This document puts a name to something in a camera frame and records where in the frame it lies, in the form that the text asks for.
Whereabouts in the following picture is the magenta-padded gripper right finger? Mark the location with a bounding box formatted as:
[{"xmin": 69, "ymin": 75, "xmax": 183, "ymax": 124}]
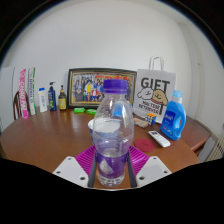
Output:
[{"xmin": 126, "ymin": 145, "xmax": 173, "ymax": 189}]

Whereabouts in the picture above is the framed group photo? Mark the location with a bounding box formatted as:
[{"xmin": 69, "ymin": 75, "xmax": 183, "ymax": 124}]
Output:
[{"xmin": 66, "ymin": 67, "xmax": 138, "ymax": 109}]

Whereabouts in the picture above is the white cabinet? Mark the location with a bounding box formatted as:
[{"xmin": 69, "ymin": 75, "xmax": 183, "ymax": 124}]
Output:
[{"xmin": 0, "ymin": 65, "xmax": 16, "ymax": 129}]

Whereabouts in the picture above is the white remote control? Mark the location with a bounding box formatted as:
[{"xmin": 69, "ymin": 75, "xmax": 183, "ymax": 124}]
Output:
[{"xmin": 147, "ymin": 130, "xmax": 172, "ymax": 148}]

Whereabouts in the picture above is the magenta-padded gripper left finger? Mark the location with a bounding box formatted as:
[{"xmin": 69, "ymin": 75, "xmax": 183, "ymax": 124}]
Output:
[{"xmin": 52, "ymin": 145, "xmax": 98, "ymax": 189}]

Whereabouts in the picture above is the clear purple-capped water bottle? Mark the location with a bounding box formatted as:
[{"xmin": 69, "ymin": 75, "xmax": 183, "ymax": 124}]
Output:
[{"xmin": 92, "ymin": 79, "xmax": 135, "ymax": 188}]

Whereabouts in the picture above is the white printed paper gift bag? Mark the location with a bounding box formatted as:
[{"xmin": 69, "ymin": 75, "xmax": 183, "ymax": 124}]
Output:
[{"xmin": 132, "ymin": 55, "xmax": 177, "ymax": 125}]

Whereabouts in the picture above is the amber pump bottle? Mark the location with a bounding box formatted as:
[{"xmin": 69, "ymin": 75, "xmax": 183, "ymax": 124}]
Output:
[{"xmin": 58, "ymin": 84, "xmax": 68, "ymax": 111}]

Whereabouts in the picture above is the dark blue pump bottle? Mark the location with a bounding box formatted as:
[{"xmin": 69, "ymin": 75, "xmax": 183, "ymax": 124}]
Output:
[{"xmin": 47, "ymin": 81, "xmax": 58, "ymax": 112}]

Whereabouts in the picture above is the white radiator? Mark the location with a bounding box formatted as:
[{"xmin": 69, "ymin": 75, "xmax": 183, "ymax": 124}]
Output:
[{"xmin": 205, "ymin": 133, "xmax": 224, "ymax": 163}]

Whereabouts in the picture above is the white bottle with blue cap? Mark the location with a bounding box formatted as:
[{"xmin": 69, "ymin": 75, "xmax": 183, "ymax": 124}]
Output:
[{"xmin": 37, "ymin": 87, "xmax": 49, "ymax": 113}]

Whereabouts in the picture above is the colourful puzzle cube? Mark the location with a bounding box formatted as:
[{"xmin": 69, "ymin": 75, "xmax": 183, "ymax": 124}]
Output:
[{"xmin": 144, "ymin": 112, "xmax": 157, "ymax": 126}]

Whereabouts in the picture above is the blue detergent bottle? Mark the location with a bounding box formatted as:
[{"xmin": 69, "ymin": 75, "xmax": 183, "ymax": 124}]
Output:
[{"xmin": 159, "ymin": 89, "xmax": 187, "ymax": 141}]

